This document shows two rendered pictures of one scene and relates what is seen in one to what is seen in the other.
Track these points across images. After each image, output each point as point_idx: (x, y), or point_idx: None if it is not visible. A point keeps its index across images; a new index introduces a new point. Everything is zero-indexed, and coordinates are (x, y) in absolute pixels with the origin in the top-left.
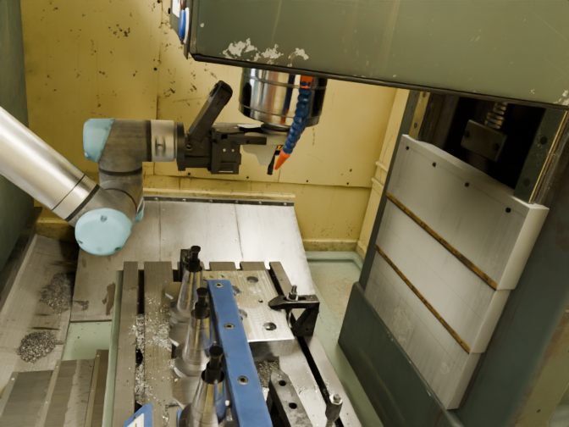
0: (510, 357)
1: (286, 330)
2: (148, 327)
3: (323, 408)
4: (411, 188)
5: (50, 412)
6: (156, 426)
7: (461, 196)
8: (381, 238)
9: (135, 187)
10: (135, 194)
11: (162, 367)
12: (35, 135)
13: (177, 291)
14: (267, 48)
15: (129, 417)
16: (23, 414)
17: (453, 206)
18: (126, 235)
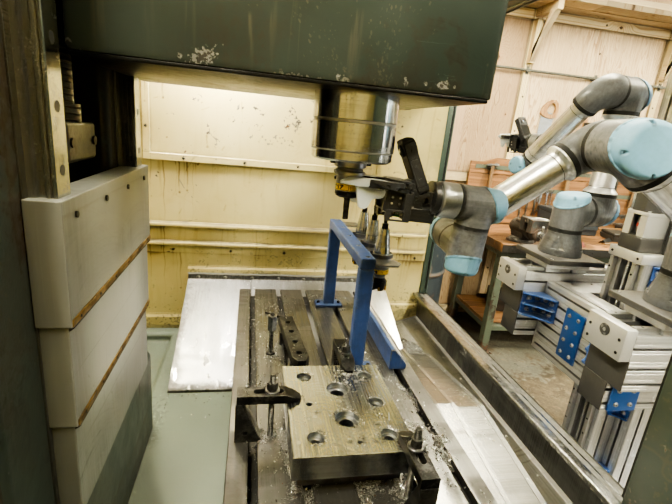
0: None
1: (287, 372)
2: (430, 442)
3: (260, 370)
4: (95, 260)
5: (484, 469)
6: (385, 368)
7: (127, 203)
8: (81, 394)
9: (450, 233)
10: (446, 232)
11: (397, 403)
12: (499, 186)
13: (392, 261)
14: None
15: (405, 373)
16: (508, 478)
17: (125, 219)
18: (429, 228)
